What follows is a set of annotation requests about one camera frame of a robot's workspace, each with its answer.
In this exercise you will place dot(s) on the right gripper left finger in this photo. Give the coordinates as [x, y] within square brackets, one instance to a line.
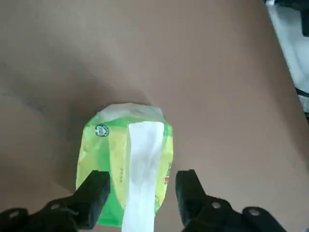
[96, 188]

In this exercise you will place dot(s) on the white paper tissue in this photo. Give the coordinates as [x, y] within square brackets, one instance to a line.
[142, 169]

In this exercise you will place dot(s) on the black equipment box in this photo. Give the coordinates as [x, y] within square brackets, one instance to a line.
[305, 24]

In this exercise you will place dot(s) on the green tissue pack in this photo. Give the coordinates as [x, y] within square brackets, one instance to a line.
[101, 149]

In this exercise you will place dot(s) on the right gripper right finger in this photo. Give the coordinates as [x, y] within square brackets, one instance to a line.
[189, 191]

